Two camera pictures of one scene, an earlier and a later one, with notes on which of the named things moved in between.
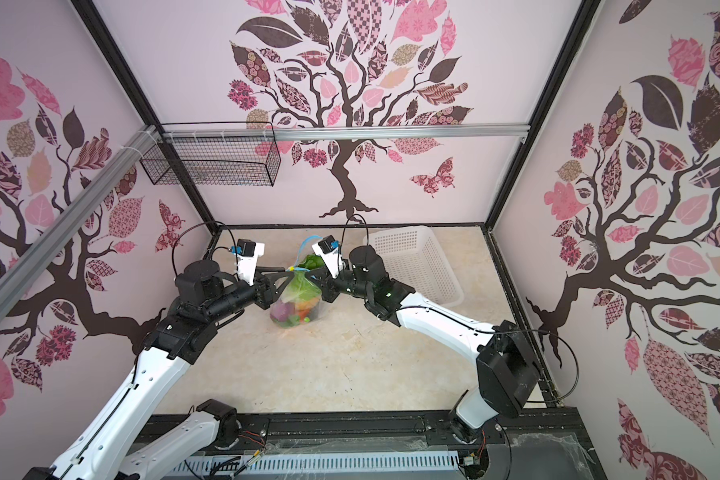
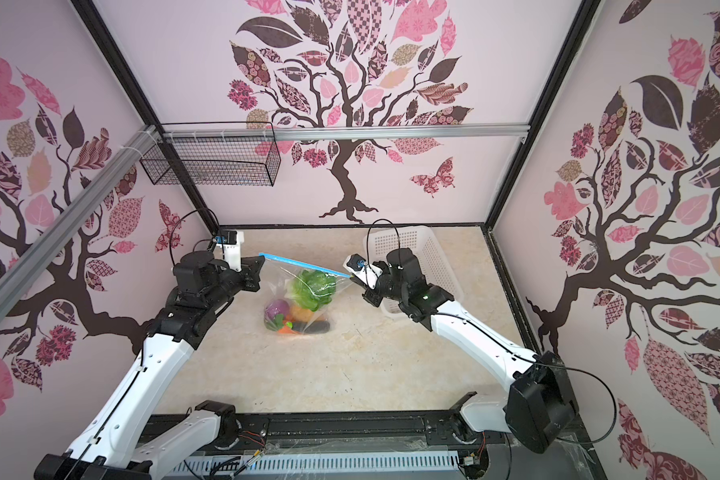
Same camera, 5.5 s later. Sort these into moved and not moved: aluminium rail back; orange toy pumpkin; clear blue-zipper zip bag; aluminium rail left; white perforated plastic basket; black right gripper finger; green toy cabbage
Moved: green toy cabbage; black right gripper finger; clear blue-zipper zip bag; orange toy pumpkin
Not moved: aluminium rail back; white perforated plastic basket; aluminium rail left
